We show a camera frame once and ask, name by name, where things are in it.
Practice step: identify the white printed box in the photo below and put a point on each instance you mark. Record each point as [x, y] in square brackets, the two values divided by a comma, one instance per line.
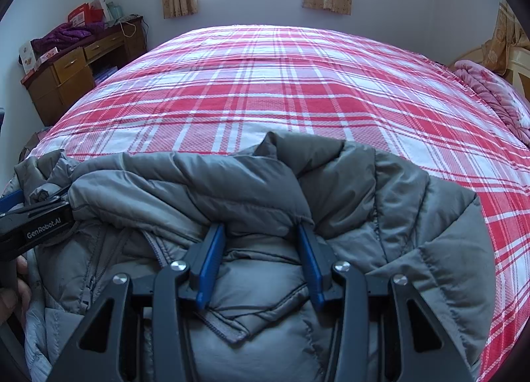
[27, 57]

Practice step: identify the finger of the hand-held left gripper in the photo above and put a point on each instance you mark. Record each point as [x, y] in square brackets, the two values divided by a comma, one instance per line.
[8, 201]
[51, 199]

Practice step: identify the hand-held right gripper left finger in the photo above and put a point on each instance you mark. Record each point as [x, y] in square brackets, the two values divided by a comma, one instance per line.
[211, 266]

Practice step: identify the red gift box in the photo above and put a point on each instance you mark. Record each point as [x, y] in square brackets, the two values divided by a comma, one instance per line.
[80, 15]

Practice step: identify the white paper bag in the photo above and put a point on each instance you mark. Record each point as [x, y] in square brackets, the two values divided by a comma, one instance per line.
[98, 9]

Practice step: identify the pile of clothes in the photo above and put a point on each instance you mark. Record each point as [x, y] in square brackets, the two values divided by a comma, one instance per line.
[31, 146]

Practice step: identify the red plaid bed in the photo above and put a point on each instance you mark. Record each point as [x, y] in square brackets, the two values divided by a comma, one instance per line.
[269, 96]

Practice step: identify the grey puffer jacket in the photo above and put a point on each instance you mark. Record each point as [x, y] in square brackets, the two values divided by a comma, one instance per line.
[248, 191]

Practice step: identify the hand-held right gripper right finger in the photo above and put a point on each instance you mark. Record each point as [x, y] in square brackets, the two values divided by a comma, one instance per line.
[310, 266]

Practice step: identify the pink folded quilt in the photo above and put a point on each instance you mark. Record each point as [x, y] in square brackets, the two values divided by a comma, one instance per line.
[488, 92]

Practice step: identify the person's left hand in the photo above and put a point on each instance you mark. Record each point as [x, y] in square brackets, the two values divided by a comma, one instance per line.
[12, 299]

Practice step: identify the tied beige side curtain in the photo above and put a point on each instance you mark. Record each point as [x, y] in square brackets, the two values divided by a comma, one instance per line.
[505, 42]

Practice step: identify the purple patterned box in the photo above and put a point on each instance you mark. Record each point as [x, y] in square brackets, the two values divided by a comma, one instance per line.
[103, 74]

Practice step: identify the flat red box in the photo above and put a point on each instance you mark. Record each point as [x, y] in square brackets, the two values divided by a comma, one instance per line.
[45, 57]

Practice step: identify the wooden desk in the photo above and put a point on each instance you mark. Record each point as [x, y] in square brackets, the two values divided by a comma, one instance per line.
[70, 75]

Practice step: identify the pale green bag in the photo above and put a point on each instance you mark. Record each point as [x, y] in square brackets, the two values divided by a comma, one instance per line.
[114, 12]

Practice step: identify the light wooden bed headboard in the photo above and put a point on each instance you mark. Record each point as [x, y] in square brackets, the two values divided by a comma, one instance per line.
[522, 71]

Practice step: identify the purple puffer jacket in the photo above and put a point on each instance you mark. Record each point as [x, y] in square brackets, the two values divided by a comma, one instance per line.
[62, 36]

